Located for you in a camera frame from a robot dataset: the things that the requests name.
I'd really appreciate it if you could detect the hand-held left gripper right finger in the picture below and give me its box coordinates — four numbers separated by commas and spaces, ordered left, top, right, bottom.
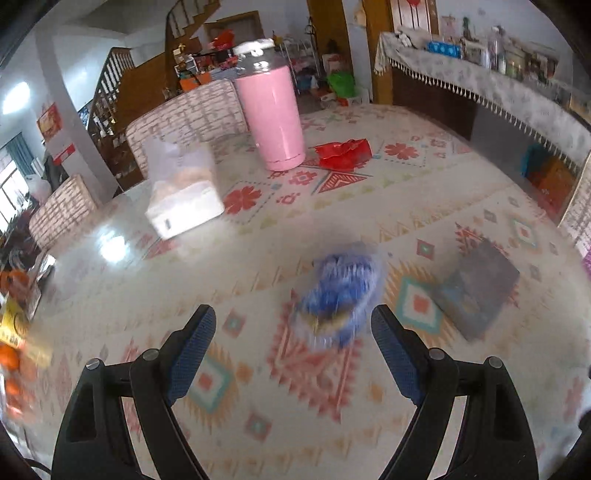
370, 304, 540, 480

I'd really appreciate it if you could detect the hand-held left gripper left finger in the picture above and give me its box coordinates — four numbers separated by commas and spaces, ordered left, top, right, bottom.
52, 304, 218, 480

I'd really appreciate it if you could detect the blue wrapper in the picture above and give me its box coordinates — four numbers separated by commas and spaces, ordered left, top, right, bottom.
291, 241, 386, 350

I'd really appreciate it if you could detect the white tissue pack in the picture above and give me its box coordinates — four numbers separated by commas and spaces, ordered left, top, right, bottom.
141, 135, 226, 241

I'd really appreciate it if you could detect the orange fruit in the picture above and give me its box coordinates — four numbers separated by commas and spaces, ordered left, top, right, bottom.
0, 344, 21, 372

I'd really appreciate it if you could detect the patterned chair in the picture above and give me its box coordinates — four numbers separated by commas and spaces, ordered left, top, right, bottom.
126, 78, 250, 182
28, 174, 101, 254

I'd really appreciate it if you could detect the red crumpled wrapper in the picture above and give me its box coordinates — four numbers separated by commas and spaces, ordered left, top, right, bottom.
314, 138, 372, 171

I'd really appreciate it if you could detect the white plastic bag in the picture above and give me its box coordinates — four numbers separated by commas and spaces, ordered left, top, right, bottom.
28, 174, 51, 206

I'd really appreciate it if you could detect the pink tumbler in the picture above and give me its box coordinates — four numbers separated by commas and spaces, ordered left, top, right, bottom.
232, 39, 306, 172

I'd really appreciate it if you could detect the blue curtain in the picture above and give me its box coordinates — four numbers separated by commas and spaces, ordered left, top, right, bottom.
4, 133, 29, 172

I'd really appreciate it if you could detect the wooden staircase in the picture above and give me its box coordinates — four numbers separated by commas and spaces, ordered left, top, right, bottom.
87, 0, 222, 185

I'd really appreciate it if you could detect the green plastic bag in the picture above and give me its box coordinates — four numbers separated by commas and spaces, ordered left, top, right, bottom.
328, 71, 356, 99

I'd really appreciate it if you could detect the sideboard with floral cloth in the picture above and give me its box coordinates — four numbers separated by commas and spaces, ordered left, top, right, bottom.
373, 30, 591, 172

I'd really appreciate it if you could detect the pile of gift boxes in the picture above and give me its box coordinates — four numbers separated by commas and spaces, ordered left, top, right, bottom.
173, 28, 245, 90

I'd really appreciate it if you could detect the red wall calendar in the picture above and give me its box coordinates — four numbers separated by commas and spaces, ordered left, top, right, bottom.
37, 104, 63, 143

